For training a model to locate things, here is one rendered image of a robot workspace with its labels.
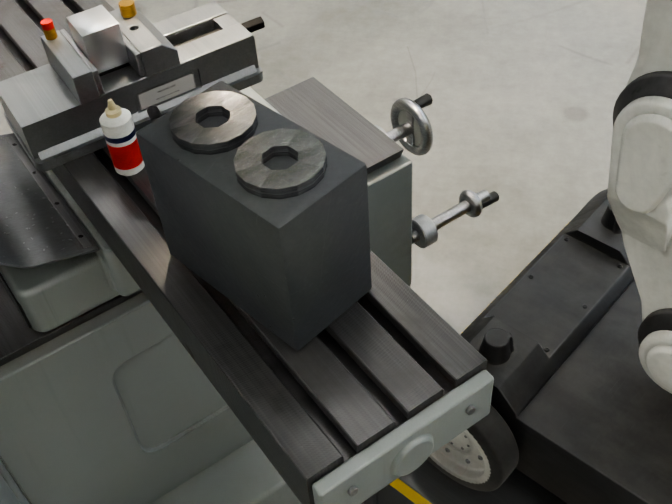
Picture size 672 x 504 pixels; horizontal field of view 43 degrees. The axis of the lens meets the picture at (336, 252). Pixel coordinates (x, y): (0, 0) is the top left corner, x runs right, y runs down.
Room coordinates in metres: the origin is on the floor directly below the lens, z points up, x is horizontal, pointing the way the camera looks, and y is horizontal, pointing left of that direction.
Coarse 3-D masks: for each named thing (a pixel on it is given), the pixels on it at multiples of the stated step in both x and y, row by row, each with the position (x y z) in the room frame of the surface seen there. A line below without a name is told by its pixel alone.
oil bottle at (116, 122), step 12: (108, 108) 0.88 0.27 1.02; (120, 108) 0.89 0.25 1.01; (108, 120) 0.87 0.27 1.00; (120, 120) 0.87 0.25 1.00; (132, 120) 0.89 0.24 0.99; (108, 132) 0.87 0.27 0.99; (120, 132) 0.87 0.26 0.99; (132, 132) 0.88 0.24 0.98; (108, 144) 0.87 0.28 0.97; (120, 144) 0.86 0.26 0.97; (132, 144) 0.87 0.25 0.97; (120, 156) 0.86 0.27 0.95; (132, 156) 0.87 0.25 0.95; (120, 168) 0.87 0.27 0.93; (132, 168) 0.87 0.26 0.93
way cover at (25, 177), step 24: (0, 144) 1.04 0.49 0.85; (0, 168) 0.98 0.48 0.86; (24, 168) 0.99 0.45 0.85; (0, 192) 0.92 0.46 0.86; (24, 192) 0.93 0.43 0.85; (48, 192) 0.93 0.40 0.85; (0, 216) 0.86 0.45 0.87; (24, 216) 0.87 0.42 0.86; (48, 216) 0.87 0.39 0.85; (72, 216) 0.88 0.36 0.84; (0, 240) 0.80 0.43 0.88; (24, 240) 0.82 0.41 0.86; (48, 240) 0.82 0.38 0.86; (72, 240) 0.82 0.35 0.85; (0, 264) 0.75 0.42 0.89; (24, 264) 0.77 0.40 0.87
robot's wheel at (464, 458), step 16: (496, 416) 0.66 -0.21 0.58; (464, 432) 0.67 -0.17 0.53; (480, 432) 0.64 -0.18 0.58; (496, 432) 0.64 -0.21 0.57; (448, 448) 0.69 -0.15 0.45; (464, 448) 0.68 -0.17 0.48; (480, 448) 0.63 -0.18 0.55; (496, 448) 0.63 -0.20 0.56; (512, 448) 0.64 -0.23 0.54; (448, 464) 0.68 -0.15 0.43; (464, 464) 0.67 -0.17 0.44; (480, 464) 0.65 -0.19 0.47; (496, 464) 0.61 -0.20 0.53; (512, 464) 0.62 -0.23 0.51; (464, 480) 0.65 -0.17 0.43; (480, 480) 0.63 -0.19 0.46; (496, 480) 0.61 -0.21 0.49
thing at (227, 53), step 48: (48, 48) 1.02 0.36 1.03; (192, 48) 1.05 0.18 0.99; (240, 48) 1.06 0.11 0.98; (0, 96) 0.98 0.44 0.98; (48, 96) 0.96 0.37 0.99; (96, 96) 0.95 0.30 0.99; (144, 96) 0.98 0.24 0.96; (192, 96) 1.01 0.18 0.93; (48, 144) 0.91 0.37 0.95; (96, 144) 0.93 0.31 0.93
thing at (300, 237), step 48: (240, 96) 0.74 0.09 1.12; (144, 144) 0.70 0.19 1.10; (192, 144) 0.67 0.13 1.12; (240, 144) 0.68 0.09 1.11; (288, 144) 0.66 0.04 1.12; (192, 192) 0.65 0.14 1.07; (240, 192) 0.61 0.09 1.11; (288, 192) 0.59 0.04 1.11; (336, 192) 0.60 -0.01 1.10; (192, 240) 0.67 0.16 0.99; (240, 240) 0.60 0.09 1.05; (288, 240) 0.56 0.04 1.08; (336, 240) 0.60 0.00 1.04; (240, 288) 0.61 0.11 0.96; (288, 288) 0.55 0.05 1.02; (336, 288) 0.60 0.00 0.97; (288, 336) 0.56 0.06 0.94
